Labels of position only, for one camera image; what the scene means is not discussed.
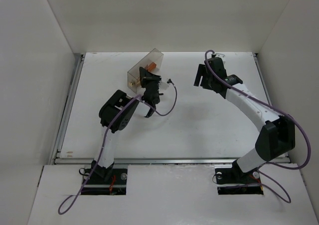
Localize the long red-brown wood block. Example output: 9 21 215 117
146 62 157 71

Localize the clear plastic box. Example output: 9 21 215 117
127 47 164 94

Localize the light wood block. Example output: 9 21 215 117
129 80 140 88

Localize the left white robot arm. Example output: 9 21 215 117
91 62 162 182

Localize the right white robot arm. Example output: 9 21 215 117
194 57 295 185

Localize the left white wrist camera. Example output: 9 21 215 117
159 79 170 91

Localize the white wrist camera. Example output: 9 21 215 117
211 52 226 63
159 79 170 91

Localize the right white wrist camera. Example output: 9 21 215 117
211 52 226 63

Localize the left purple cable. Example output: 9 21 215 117
57 79 178 215

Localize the purple cable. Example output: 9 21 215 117
57 79 178 215
204 49 312 204

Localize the front aluminium rail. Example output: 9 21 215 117
54 158 235 165

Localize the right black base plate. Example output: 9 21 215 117
212 168 264 195

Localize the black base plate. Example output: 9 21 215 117
80 168 128 196
212 168 264 195

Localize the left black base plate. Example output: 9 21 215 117
80 168 128 196

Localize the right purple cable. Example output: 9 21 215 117
204 49 312 204

